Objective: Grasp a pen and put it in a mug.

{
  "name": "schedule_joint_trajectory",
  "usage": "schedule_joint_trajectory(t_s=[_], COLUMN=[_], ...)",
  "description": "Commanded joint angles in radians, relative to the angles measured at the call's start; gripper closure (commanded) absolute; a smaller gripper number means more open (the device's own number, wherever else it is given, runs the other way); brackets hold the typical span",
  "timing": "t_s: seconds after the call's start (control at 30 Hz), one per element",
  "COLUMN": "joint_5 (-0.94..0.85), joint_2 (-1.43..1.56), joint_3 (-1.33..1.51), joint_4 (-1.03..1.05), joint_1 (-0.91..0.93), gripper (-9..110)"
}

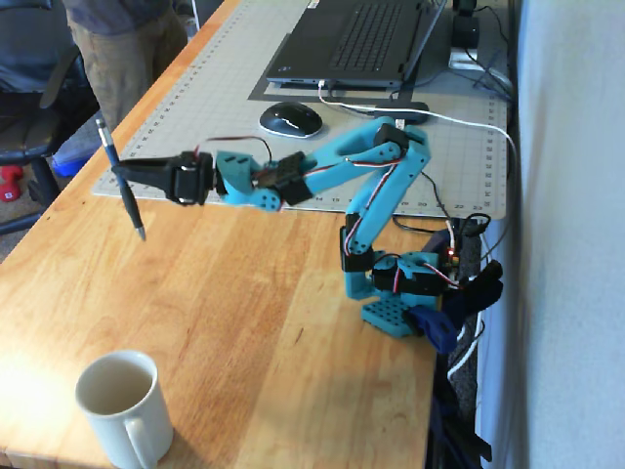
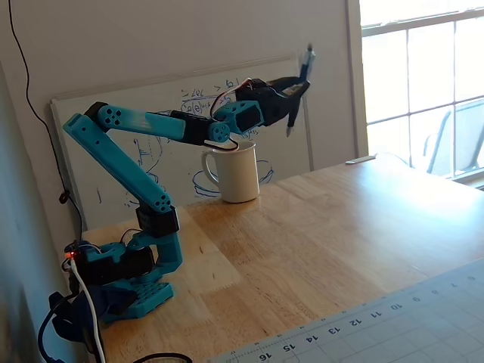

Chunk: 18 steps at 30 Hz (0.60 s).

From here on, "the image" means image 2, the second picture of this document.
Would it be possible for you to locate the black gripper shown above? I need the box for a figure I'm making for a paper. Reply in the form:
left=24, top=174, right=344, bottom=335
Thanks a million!
left=247, top=76, right=313, bottom=129

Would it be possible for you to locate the dark blue pen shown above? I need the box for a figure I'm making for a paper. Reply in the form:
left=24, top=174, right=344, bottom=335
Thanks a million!
left=285, top=42, right=317, bottom=137

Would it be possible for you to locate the white ceramic mug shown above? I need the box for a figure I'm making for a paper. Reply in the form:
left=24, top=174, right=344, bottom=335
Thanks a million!
left=200, top=141, right=261, bottom=204

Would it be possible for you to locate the whiteboard with blue writing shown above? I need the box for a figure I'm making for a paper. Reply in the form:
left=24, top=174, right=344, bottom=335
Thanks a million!
left=50, top=56, right=315, bottom=231

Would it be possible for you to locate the white framed window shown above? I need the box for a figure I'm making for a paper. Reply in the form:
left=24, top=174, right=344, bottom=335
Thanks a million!
left=346, top=0, right=484, bottom=186

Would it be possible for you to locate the grey patio chair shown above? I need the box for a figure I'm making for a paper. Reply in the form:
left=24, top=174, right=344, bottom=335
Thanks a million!
left=422, top=96, right=484, bottom=177

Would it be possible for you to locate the grey gridded cutting mat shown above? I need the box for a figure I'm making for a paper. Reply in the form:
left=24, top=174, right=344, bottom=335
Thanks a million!
left=211, top=259, right=484, bottom=363

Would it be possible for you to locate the dark blue table clamp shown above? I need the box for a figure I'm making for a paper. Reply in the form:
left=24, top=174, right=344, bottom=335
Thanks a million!
left=51, top=285, right=137, bottom=341

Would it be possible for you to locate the thin black power cable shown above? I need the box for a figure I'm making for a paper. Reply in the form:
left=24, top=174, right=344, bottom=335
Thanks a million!
left=8, top=0, right=86, bottom=232

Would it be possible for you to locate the white usb cable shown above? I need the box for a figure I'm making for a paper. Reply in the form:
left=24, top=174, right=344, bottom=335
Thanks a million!
left=71, top=260, right=107, bottom=363

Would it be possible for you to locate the black cable loop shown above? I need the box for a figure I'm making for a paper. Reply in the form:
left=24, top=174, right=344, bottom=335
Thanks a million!
left=132, top=352, right=194, bottom=363

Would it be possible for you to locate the blue cable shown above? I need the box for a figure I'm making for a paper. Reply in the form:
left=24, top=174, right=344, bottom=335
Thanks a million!
left=37, top=302, right=64, bottom=363

